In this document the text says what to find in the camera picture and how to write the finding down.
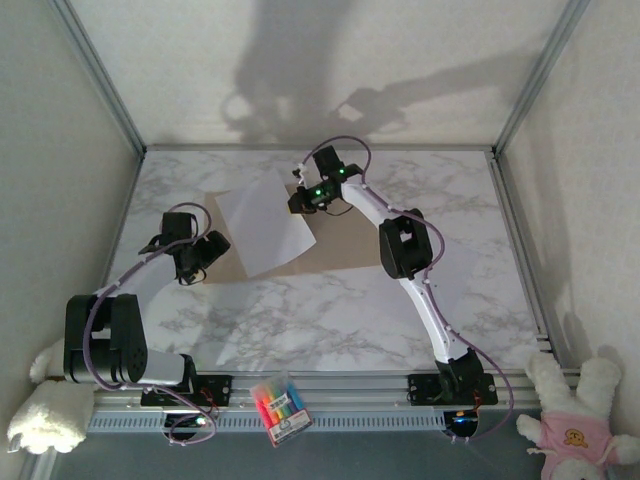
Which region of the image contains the brown cardboard folder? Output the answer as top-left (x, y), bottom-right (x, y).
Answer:
top-left (201, 180), bottom-right (387, 287)

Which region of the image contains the pack of coloured highlighters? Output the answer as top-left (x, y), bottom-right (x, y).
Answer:
top-left (248, 370), bottom-right (315, 449)

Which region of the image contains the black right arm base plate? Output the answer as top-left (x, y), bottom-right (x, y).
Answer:
top-left (406, 372), bottom-right (499, 406)

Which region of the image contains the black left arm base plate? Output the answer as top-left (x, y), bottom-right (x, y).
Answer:
top-left (140, 373), bottom-right (235, 408)

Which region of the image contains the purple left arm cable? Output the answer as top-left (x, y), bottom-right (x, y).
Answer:
top-left (83, 201), bottom-right (220, 448)

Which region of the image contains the grey slotted cable duct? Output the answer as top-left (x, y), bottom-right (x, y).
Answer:
top-left (85, 409), bottom-right (449, 434)

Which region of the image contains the white plush rabbit pink shirt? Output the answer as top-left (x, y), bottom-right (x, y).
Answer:
top-left (514, 343), bottom-right (640, 480)

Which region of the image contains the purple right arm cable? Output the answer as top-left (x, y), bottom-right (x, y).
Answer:
top-left (298, 135), bottom-right (516, 445)

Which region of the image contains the white plush dog toy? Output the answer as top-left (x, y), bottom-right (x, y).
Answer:
top-left (5, 339), bottom-right (96, 456)

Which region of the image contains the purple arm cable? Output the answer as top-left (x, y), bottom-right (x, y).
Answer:
top-left (298, 135), bottom-right (516, 445)
top-left (83, 201), bottom-right (220, 448)

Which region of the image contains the thin black left gripper wire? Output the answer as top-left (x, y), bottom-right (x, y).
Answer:
top-left (174, 267), bottom-right (209, 288)

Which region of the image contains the wide aluminium base rail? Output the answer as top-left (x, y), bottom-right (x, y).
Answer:
top-left (89, 368), bottom-right (584, 416)

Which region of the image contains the aluminium frame post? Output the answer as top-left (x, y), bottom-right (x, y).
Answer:
top-left (492, 0), bottom-right (592, 157)
top-left (45, 0), bottom-right (147, 157)

